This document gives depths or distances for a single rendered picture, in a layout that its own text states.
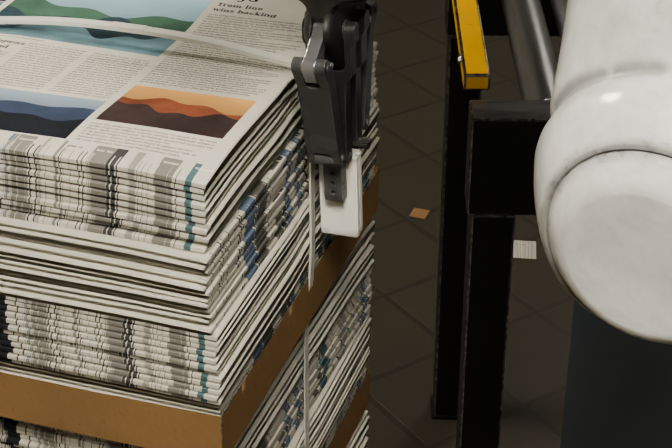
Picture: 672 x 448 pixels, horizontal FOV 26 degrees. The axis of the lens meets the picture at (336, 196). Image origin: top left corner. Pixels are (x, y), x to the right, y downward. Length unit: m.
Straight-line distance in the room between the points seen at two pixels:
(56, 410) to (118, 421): 0.05
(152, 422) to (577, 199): 0.46
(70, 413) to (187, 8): 0.33
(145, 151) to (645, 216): 0.40
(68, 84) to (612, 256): 0.50
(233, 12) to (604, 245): 0.55
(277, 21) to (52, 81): 0.19
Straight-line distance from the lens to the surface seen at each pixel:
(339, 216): 1.11
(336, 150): 1.05
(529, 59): 1.73
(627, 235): 0.66
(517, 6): 1.88
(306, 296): 1.15
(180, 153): 0.94
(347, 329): 1.33
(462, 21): 1.77
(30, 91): 1.05
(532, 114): 1.59
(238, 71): 1.06
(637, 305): 0.68
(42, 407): 1.07
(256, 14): 1.15
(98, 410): 1.05
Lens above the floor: 1.50
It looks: 30 degrees down
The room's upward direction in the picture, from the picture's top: straight up
